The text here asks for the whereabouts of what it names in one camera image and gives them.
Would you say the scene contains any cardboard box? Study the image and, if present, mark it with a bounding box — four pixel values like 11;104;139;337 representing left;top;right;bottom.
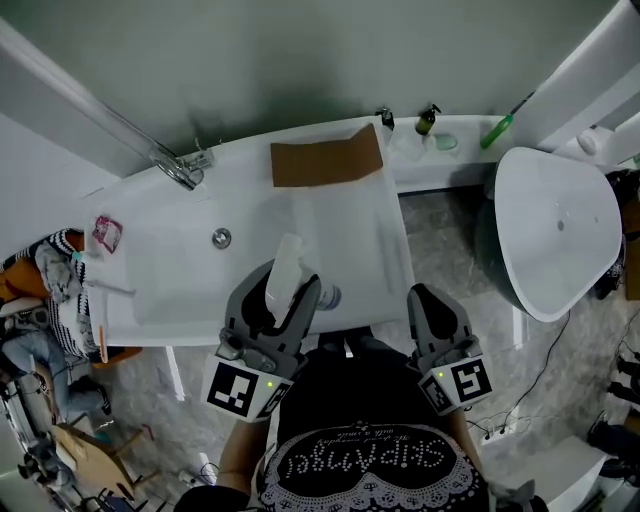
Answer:
619;197;640;301

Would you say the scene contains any white spray bottle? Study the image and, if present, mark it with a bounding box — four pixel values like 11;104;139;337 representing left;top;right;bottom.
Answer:
263;233;344;314

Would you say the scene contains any white packet with orange strip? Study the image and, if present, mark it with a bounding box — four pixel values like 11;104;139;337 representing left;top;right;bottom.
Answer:
88;294;112;362

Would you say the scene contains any white ledge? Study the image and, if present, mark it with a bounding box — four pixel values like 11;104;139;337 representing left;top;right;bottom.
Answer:
389;115;506;194

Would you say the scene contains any green bottle with long nozzle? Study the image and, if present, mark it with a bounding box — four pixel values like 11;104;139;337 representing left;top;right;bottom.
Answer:
479;91;537;150

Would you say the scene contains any white freestanding bathtub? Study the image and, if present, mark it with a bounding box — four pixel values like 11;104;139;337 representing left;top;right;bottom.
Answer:
474;146;625;323

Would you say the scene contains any wooden chair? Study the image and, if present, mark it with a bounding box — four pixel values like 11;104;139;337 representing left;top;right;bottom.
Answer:
49;422;161;501

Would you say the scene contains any dark pump bottle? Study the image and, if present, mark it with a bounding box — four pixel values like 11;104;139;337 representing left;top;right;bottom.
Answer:
414;103;442;136

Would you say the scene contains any black bag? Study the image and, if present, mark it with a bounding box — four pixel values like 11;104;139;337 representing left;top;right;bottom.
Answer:
604;169;640;201

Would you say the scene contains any orange sofa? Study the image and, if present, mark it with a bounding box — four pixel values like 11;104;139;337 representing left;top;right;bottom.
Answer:
0;227;144;369

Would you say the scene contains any person's left forearm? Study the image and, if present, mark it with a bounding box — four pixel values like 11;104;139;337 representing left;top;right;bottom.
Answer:
214;417;281;496

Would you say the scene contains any long black cable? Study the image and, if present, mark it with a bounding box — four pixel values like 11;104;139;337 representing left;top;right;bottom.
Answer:
467;309;574;441

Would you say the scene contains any brown cardboard piece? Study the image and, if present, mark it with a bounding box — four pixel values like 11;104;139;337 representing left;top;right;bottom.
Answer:
269;122;385;189

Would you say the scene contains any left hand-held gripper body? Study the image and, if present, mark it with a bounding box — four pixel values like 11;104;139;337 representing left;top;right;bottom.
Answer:
201;324;309;424

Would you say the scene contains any pink packet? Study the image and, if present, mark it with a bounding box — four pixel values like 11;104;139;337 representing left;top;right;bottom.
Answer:
91;214;124;255

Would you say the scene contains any person's right forearm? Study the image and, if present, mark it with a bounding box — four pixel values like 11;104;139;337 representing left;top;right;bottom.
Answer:
447;409;494;489

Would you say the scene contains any grey crumpled clothing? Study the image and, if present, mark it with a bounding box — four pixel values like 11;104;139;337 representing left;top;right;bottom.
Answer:
34;239;84;304

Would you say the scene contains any white cabinet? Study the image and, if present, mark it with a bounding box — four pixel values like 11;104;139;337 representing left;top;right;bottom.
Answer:
479;434;609;512

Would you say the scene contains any grey cloth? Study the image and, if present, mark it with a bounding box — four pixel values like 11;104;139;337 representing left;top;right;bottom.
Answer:
489;479;536;512

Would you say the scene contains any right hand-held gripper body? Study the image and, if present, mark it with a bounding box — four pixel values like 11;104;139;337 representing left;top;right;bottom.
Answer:
410;337;494;416

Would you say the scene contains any white vanity table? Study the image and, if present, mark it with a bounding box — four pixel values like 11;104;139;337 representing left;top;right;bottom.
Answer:
79;115;416;349

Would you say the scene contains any chrome faucet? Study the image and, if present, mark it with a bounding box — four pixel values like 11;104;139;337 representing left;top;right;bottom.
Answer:
149;139;216;192

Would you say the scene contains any person's black printed shirt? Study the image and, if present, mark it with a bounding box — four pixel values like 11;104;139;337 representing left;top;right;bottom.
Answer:
179;332;501;512

